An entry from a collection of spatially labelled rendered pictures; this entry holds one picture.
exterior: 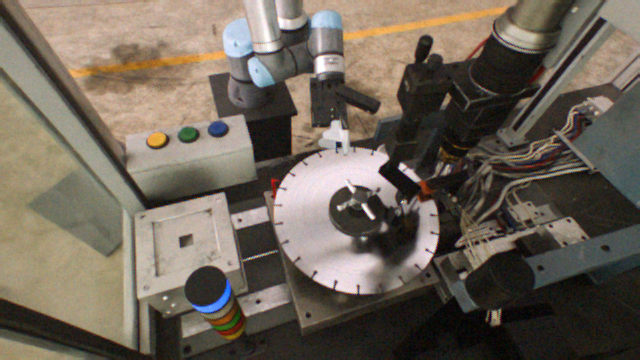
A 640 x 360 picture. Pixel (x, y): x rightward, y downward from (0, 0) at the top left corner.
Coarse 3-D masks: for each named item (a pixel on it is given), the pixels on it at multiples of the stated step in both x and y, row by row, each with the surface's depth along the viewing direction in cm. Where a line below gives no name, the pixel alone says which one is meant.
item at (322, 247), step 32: (320, 160) 76; (352, 160) 76; (384, 160) 77; (288, 192) 70; (320, 192) 71; (384, 192) 72; (288, 224) 66; (320, 224) 67; (384, 224) 67; (416, 224) 68; (288, 256) 63; (320, 256) 63; (352, 256) 63; (384, 256) 64; (416, 256) 64; (352, 288) 60; (384, 288) 60
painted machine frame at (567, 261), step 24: (624, 96) 39; (600, 120) 41; (624, 120) 39; (576, 144) 45; (600, 144) 42; (624, 144) 40; (600, 168) 43; (624, 168) 40; (624, 192) 41; (600, 240) 57; (624, 240) 58; (504, 264) 46; (528, 264) 46; (552, 264) 54; (576, 264) 55; (600, 264) 55; (624, 264) 77; (456, 288) 53; (480, 288) 48; (504, 288) 44; (528, 288) 44
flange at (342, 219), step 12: (336, 192) 70; (348, 192) 70; (336, 204) 68; (372, 204) 69; (336, 216) 67; (348, 216) 67; (360, 216) 66; (348, 228) 65; (360, 228) 65; (372, 228) 66
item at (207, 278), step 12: (192, 276) 39; (204, 276) 39; (216, 276) 39; (192, 288) 38; (204, 288) 38; (216, 288) 38; (228, 288) 40; (192, 300) 37; (204, 300) 37; (216, 300) 37; (204, 312) 39
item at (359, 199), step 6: (348, 180) 67; (348, 186) 66; (354, 192) 65; (360, 192) 65; (366, 192) 66; (372, 192) 66; (354, 198) 64; (360, 198) 64; (366, 198) 64; (342, 204) 64; (348, 204) 64; (354, 204) 65; (360, 204) 64; (366, 204) 64; (366, 210) 63; (372, 216) 63
